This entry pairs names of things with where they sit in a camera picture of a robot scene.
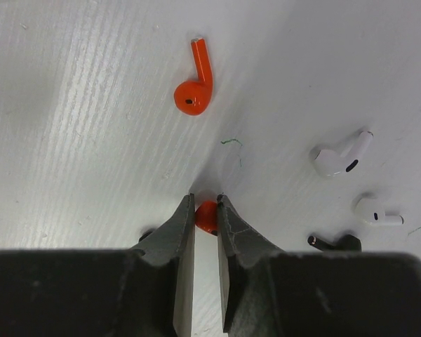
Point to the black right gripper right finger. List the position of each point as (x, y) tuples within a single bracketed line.
[(266, 291)]

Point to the black earbud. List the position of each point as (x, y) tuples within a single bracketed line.
[(347, 242)]

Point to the white earbud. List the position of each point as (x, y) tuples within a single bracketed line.
[(329, 163), (370, 210)]

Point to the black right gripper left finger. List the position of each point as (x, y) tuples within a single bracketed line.
[(144, 290)]

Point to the orange earbud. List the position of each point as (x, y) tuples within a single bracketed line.
[(206, 217), (192, 97)]

